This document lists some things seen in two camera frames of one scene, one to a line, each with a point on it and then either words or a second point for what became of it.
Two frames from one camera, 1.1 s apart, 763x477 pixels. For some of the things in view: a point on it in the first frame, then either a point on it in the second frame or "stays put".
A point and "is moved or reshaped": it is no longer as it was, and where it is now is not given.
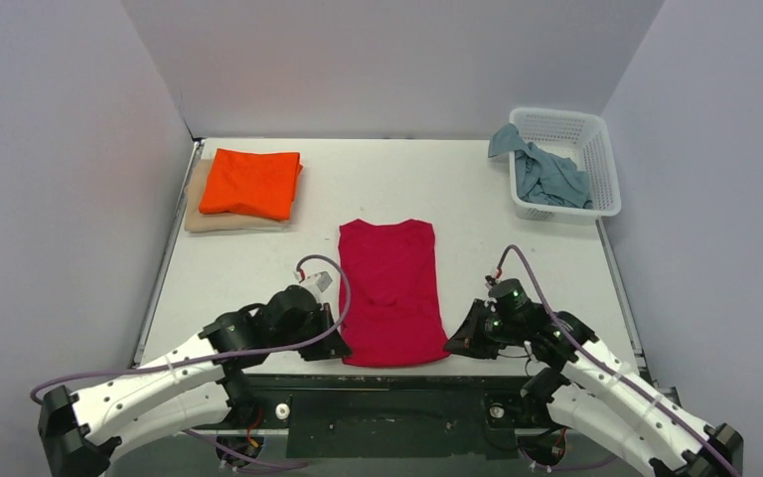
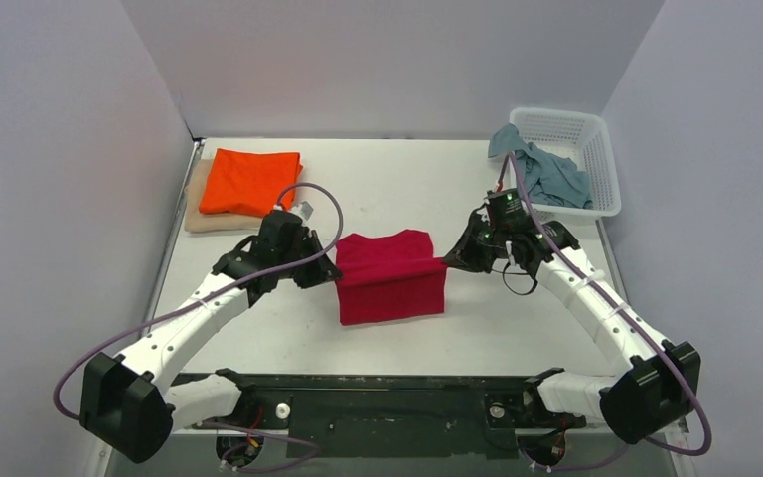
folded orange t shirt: x=259 y=185 stays put
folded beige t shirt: x=206 y=223 stays put
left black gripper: x=328 y=335 to x=315 y=261
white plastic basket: x=578 y=136 stays put
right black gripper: x=472 y=330 to x=477 y=243
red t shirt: x=388 y=294 is moved or reshaped
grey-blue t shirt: x=543 y=177 stays put
